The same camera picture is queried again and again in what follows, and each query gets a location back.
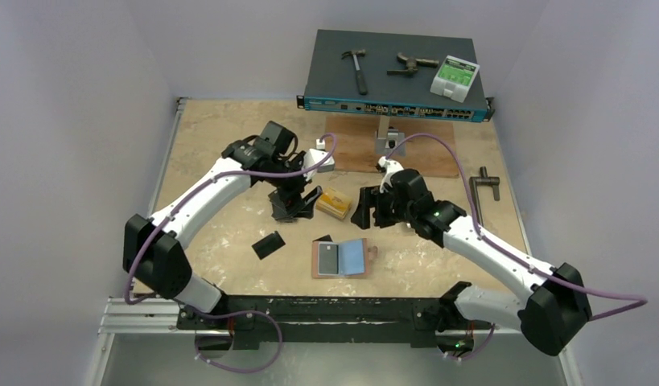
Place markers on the blue grey network switch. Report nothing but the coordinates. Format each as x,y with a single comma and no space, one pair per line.
331,84

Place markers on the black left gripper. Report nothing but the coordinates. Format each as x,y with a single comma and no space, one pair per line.
294,196

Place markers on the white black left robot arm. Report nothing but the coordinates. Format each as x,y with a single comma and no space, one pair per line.
154,246

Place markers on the small claw hammer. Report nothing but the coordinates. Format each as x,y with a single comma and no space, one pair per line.
359,75

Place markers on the single black card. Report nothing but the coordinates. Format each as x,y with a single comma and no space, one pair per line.
268,245
326,238

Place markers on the black VIP card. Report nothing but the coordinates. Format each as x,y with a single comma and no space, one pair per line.
328,259

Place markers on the pink leather card holder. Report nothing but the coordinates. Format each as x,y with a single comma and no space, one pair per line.
355,257

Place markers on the brown wooden board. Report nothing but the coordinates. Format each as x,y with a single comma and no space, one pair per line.
357,144

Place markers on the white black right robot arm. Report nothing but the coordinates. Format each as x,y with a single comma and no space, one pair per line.
544,303

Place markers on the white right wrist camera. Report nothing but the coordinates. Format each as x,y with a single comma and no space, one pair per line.
388,167

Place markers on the rusty metal tool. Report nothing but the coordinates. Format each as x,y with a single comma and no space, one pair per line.
411,65

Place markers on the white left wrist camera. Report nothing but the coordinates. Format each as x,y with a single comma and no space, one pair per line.
314,157

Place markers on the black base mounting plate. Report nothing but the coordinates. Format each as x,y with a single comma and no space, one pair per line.
417,322

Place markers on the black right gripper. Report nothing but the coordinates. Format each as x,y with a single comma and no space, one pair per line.
379,207

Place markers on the metal stand bracket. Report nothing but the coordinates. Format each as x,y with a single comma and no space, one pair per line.
388,140

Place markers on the white green electronic box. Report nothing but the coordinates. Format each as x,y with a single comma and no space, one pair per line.
454,78

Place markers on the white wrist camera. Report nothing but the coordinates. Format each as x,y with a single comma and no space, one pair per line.
388,167
314,157

